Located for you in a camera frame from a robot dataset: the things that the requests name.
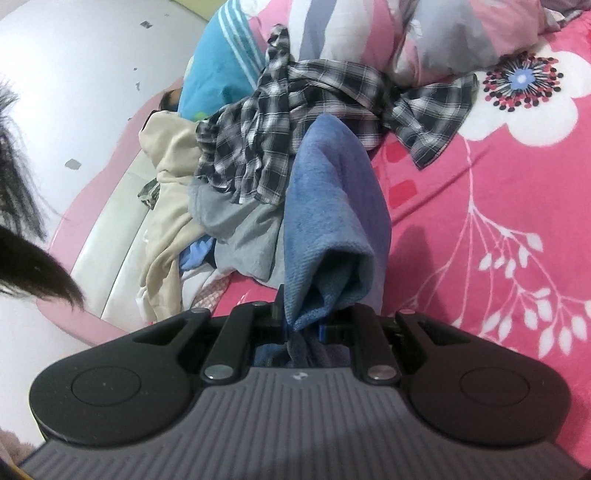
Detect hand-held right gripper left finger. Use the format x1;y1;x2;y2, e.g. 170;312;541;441
131;284;289;383

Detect beige garment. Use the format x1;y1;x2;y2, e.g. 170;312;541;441
136;111;218;324

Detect pink floral bed sheet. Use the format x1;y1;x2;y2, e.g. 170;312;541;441
222;14;591;462

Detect white and pink headboard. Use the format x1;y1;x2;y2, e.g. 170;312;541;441
34;76;195;344

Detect black white plaid shirt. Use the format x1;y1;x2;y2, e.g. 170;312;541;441
194;24;478;206

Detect blue jeans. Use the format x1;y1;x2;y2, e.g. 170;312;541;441
252;113;393;370

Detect white cloth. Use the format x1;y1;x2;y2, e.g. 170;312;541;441
180;268;232;310

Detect person's dark hair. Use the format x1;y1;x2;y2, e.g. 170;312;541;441
0;76;86;311

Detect pink patterned quilt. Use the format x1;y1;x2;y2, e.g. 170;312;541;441
178;0;585;121

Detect grey sweatshirt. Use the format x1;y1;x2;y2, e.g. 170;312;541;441
187;178;289;282

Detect light blue cloth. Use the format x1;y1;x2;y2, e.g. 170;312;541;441
178;235;218;273

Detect beige checkered cloth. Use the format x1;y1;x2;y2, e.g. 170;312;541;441
191;277;232;312

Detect grey patterned cloth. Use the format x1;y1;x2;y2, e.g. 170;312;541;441
137;178;162;210

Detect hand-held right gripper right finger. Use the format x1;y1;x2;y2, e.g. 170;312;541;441
318;305;462;385

